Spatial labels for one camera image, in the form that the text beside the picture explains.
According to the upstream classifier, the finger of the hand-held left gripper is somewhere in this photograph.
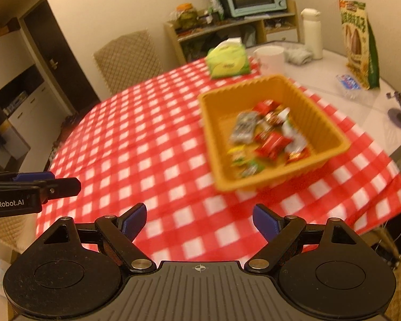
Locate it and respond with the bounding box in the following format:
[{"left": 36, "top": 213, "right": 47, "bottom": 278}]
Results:
[
  {"left": 0, "top": 171, "right": 55, "bottom": 183},
  {"left": 0, "top": 178, "right": 81, "bottom": 204}
]

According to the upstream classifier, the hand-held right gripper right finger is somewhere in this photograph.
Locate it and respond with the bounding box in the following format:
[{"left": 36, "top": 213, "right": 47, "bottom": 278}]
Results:
[{"left": 244, "top": 203, "right": 361, "bottom": 273}]

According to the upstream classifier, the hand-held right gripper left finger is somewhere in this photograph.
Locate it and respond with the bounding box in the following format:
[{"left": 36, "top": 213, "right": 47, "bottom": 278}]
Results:
[{"left": 38, "top": 202, "right": 157, "bottom": 273}]

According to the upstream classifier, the small green candy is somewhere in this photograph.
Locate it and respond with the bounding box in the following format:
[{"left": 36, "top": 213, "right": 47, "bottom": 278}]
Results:
[{"left": 240, "top": 160, "right": 265, "bottom": 178}]

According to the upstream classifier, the yellow green candy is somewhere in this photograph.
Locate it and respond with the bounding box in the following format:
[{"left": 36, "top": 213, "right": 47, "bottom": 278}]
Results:
[{"left": 228, "top": 144, "right": 248, "bottom": 167}]

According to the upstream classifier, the large red snack packet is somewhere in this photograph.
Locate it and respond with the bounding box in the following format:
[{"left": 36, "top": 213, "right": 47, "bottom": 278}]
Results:
[{"left": 254, "top": 131, "right": 288, "bottom": 161}]

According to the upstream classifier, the silver green snack packet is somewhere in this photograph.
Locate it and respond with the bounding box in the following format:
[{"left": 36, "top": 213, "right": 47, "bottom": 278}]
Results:
[{"left": 280, "top": 107, "right": 311, "bottom": 157}]

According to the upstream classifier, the dark speckled snack packet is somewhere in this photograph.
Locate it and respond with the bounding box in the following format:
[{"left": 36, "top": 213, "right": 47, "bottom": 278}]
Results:
[{"left": 229, "top": 111, "right": 258, "bottom": 144}]

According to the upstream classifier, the orange plastic tray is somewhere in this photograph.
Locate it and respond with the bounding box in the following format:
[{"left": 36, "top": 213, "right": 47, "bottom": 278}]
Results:
[{"left": 198, "top": 74, "right": 351, "bottom": 193}]

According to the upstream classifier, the red white candy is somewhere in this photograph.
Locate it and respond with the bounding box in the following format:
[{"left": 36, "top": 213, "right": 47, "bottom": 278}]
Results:
[{"left": 264, "top": 109, "right": 289, "bottom": 126}]

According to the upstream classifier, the white cabinet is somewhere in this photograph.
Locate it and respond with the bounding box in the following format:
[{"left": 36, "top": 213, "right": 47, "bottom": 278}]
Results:
[{"left": 0, "top": 38, "right": 77, "bottom": 171}]

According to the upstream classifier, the red checkered tablecloth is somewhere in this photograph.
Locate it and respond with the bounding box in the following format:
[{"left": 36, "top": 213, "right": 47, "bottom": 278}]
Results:
[{"left": 36, "top": 55, "right": 401, "bottom": 262}]

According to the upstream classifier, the dark wooden door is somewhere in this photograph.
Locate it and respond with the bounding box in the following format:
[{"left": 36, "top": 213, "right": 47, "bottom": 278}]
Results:
[{"left": 23, "top": 0, "right": 102, "bottom": 114}]

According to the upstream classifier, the white mug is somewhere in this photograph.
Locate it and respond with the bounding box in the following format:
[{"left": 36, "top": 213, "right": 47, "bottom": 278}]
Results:
[{"left": 253, "top": 46, "right": 285, "bottom": 78}]

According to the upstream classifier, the blue white plastic packet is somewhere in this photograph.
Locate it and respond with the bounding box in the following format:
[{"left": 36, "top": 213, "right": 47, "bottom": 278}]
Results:
[{"left": 336, "top": 74, "right": 363, "bottom": 98}]

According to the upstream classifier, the green tissue box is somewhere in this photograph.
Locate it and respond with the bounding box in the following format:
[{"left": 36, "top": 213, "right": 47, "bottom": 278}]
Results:
[{"left": 205, "top": 39, "right": 252, "bottom": 80}]

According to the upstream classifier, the grey cloth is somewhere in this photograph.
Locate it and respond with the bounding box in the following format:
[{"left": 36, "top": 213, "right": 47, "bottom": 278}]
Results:
[{"left": 284, "top": 47, "right": 313, "bottom": 65}]

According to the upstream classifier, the grey figure stand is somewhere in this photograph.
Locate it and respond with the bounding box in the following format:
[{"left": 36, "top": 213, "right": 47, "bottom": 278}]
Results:
[{"left": 386, "top": 88, "right": 401, "bottom": 128}]

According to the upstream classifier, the wooden shelf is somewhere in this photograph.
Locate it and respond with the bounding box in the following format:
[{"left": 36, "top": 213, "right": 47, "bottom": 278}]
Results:
[{"left": 163, "top": 0, "right": 301, "bottom": 64}]

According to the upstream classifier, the white thermos bottle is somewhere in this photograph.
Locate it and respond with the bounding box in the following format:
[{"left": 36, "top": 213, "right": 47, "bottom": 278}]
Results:
[{"left": 300, "top": 7, "right": 323, "bottom": 60}]

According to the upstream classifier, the green standing snack bag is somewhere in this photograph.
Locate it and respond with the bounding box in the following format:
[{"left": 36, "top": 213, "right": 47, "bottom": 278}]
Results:
[{"left": 338, "top": 0, "right": 381, "bottom": 90}]

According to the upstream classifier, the glass jar orange lid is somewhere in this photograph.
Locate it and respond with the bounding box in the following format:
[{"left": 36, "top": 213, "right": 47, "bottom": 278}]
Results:
[{"left": 175, "top": 3, "right": 198, "bottom": 29}]

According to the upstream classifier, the small white figurine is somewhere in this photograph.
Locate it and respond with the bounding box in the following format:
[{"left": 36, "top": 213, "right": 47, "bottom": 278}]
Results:
[{"left": 205, "top": 0, "right": 225, "bottom": 19}]

